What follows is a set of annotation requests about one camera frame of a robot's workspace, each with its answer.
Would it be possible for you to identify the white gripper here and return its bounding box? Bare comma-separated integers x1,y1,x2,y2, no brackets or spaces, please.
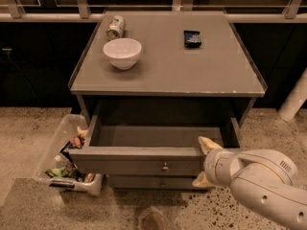
192,136,240,188

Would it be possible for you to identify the grey top drawer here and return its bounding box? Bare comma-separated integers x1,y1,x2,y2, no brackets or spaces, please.
68,99,250,177

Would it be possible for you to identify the grey drawer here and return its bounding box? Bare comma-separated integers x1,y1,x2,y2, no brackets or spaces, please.
107,175,196,190
68,99,250,177

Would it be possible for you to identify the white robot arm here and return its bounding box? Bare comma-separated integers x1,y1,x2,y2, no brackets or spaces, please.
193,137,307,230

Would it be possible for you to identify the grey bottom drawer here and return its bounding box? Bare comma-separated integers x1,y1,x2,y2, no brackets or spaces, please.
107,175,196,190

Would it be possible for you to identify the grey drawer cabinet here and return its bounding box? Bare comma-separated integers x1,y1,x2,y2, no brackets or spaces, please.
68,10,269,191

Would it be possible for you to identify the white pole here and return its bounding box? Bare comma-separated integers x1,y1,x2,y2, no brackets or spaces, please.
278,69,307,121

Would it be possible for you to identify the dark blue snack packet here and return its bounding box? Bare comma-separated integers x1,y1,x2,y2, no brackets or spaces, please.
183,30,201,48

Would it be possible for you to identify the black snack packet in bin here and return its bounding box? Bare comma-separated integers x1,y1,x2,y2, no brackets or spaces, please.
59,141,75,153

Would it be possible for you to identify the white ceramic bowl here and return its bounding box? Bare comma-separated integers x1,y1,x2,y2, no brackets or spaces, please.
103,38,142,70

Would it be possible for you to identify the green snack wrapper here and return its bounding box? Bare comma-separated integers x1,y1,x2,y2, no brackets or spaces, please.
44,167,75,178

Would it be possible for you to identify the clear plastic bin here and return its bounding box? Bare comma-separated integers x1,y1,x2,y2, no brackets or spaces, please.
34,114,103,196

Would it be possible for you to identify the crushed soda can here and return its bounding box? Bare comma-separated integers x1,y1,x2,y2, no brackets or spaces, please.
106,15,126,40

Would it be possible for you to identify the metal window railing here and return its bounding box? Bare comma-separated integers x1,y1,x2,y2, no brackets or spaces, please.
0,0,307,23

